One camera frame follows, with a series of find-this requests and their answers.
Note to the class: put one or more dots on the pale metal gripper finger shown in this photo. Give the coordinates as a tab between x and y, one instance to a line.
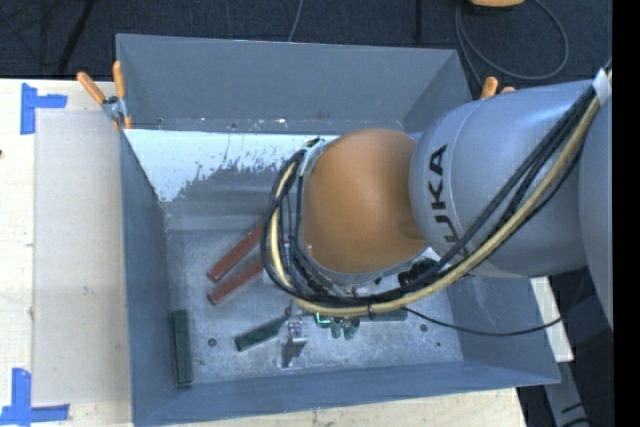
297	343
294	328

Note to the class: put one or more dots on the dark green flat block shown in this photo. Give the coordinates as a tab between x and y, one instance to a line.
257	334
182	347

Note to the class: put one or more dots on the red-brown flat block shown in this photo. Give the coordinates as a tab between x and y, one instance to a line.
234	255
235	286

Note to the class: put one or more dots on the grey metal bin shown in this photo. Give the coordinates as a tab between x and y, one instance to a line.
250	85

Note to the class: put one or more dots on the pale wood board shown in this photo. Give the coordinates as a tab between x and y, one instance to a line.
75	240

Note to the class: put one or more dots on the black cylinder on white bracket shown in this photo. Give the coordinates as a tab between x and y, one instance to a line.
419	273

